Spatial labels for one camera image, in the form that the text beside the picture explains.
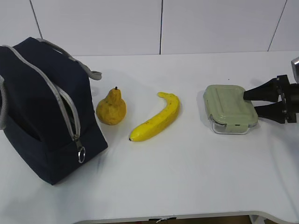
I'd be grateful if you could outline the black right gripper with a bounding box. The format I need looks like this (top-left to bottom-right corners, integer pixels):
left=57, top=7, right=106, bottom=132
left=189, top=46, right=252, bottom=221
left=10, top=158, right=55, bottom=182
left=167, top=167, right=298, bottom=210
left=243, top=75, right=299, bottom=124

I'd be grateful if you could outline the glass container with green lid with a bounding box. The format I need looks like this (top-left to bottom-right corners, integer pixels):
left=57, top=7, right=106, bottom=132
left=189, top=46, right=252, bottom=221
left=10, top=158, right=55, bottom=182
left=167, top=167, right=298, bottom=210
left=203, top=84, right=258, bottom=134

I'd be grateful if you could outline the navy blue lunch bag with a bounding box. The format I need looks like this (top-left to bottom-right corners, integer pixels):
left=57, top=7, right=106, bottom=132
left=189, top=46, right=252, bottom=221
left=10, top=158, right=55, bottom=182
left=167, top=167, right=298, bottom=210
left=0, top=37, right=108, bottom=185

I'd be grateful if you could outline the yellow banana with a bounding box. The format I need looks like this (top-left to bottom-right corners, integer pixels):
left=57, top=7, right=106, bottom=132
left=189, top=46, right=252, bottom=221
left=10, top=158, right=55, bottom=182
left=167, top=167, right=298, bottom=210
left=129, top=92, right=180, bottom=142

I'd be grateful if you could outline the yellow pear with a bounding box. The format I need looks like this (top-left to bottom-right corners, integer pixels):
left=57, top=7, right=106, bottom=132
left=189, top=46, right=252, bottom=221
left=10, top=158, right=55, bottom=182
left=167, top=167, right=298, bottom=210
left=96, top=86, right=127, bottom=126

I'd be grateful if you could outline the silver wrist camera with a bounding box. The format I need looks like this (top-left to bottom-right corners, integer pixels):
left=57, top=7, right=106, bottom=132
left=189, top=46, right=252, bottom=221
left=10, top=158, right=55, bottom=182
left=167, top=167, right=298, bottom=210
left=291, top=57, right=299, bottom=83

